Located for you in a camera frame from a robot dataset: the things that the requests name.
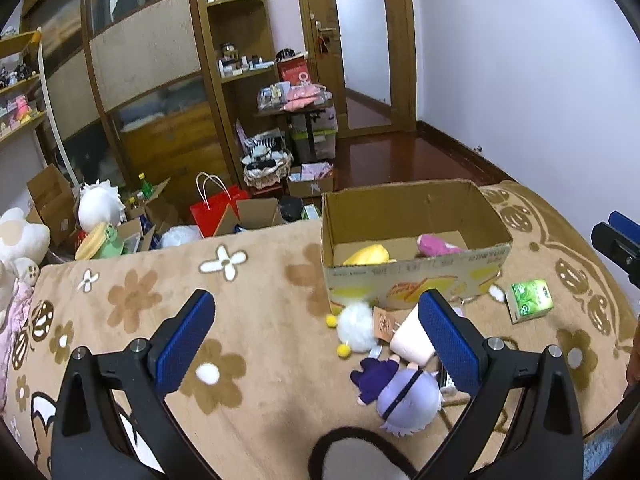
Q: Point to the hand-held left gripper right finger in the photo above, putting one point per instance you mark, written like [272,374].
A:
[450,345]

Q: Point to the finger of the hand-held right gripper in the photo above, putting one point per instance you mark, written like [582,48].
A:
[622,225]

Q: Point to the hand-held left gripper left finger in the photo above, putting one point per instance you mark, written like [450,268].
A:
[185,340]

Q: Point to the pink roll plush toy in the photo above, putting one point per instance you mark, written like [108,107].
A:
[410,340]

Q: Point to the purple-haired plush doll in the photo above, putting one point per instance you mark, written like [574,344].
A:
[405,400]

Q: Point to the green tissue packet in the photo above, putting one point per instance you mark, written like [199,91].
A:
[530,300]

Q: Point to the white fluffy plush toy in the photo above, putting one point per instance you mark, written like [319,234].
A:
[357,327]

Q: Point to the person's right hand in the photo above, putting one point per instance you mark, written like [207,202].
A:
[635,355]

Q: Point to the light blue fuzzy cloth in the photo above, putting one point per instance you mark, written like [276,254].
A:
[597,460]

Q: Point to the white plastic bag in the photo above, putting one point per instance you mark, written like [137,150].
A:
[180,236]

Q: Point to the yellow plush toy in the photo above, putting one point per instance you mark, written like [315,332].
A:
[367,254]

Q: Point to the green frog sandwich plush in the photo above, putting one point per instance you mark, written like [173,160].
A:
[100,245]

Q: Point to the red paper bag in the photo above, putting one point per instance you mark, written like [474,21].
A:
[215,215]

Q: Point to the cardboard box with bottles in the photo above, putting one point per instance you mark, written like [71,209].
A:
[160,210]

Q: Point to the brown folded cardboard box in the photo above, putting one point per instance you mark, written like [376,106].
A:
[255,215]

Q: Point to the green glass bottle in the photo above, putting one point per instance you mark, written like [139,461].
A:
[146,187]

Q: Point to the white-haired plush doll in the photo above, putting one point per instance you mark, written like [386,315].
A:
[97,205]

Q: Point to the black bag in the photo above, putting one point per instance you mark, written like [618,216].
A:
[291,208]

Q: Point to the pink floral cloth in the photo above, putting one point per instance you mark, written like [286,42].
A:
[12,320]

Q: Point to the green white carton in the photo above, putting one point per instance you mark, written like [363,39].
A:
[310,212]

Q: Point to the wicker basket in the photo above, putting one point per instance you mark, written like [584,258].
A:
[267,177]

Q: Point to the white cat plush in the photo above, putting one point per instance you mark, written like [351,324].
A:
[20,240]

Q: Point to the tall brown cardboard box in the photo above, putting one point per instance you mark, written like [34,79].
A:
[50,200]

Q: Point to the black white striped plush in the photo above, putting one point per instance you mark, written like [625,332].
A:
[262,145]

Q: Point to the clear storage bin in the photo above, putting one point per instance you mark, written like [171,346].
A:
[322,142]

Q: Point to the small wooden side table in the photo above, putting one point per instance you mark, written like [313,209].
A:
[310,132]

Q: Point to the clear desktop organizer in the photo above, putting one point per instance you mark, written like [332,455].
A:
[272,96]

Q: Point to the white pole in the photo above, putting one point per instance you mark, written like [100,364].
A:
[52,115]

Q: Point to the pink clothes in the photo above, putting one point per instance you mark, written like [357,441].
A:
[302,96]

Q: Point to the red gift box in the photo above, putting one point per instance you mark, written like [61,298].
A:
[295,70]

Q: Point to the wooden door with mirror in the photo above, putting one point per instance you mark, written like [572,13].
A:
[400,35]

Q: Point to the wooden wardrobe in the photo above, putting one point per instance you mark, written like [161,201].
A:
[145,45]

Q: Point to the wooden shelf with figurines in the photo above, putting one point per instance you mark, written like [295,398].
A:
[20,82]

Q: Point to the wooden corner shelf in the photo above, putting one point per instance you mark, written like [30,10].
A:
[240,25]

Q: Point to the red door tassel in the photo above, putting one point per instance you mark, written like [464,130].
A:
[322,44]

